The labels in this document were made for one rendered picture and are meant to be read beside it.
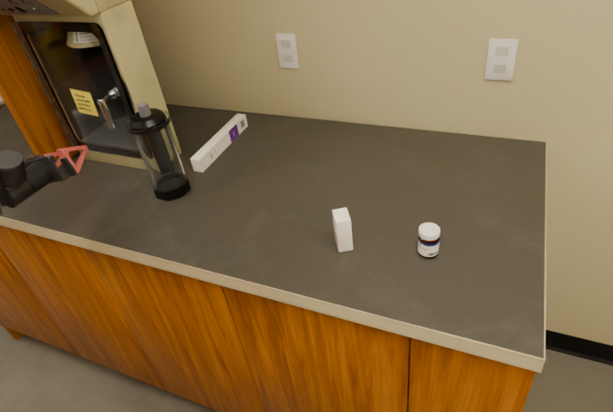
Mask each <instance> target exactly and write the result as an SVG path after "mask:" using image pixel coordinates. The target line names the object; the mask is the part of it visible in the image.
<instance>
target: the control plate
mask: <svg viewBox="0 0 613 412"><path fill-rule="evenodd" d="M11 1H12V2H9V1H7V0H0V11H2V12H4V13H6V14H11V15H59V14H58V13H57V12H55V11H53V10H52V9H50V8H48V7H46V6H45V5H42V4H40V3H39V2H38V1H36V0H23V1H25V2H21V1H20V0H11ZM15 7H19V8H21V9H23V10H25V8H28V9H29V10H28V11H26V10H25V11H26V12H21V11H19V10H17V9H15ZM1 8H3V9H5V10H2V9H1ZM8 8H12V9H14V10H15V12H12V11H9V10H8ZM32 8H35V9H36V10H35V11H33V9H32ZM39 8H42V9H43V10H42V11H39V10H40V9H39Z"/></svg>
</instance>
